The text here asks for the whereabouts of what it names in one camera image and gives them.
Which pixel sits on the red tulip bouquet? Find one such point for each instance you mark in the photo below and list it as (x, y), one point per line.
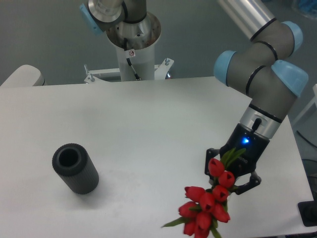
(207, 207)

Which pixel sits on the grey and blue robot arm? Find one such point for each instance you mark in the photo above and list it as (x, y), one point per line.
(261, 72)

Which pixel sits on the dark grey ribbed vase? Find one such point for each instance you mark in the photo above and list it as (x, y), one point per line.
(74, 166)

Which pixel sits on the black device at table corner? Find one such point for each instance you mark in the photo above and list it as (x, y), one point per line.
(308, 213)

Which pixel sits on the white rounded chair back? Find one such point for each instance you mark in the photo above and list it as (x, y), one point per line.
(25, 76)

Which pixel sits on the white frame at right edge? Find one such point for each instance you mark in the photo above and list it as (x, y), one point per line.
(308, 109)

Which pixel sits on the white pedestal base frame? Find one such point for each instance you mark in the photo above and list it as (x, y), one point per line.
(162, 71)

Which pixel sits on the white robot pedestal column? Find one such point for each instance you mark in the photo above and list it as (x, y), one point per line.
(135, 47)

